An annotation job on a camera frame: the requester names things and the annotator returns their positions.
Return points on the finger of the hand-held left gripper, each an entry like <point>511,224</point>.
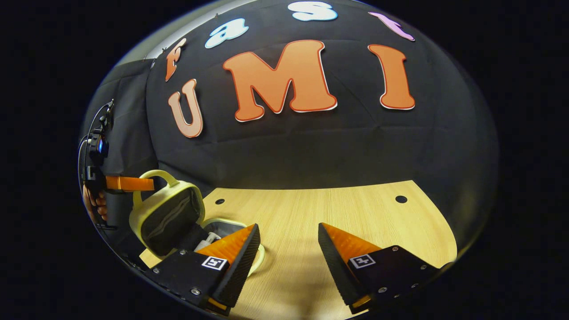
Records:
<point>131,183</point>

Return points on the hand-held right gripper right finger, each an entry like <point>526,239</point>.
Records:
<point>338,266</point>

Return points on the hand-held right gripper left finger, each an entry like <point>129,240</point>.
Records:
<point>240,266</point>

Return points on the white pump bottle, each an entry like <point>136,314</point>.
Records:
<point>208,241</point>

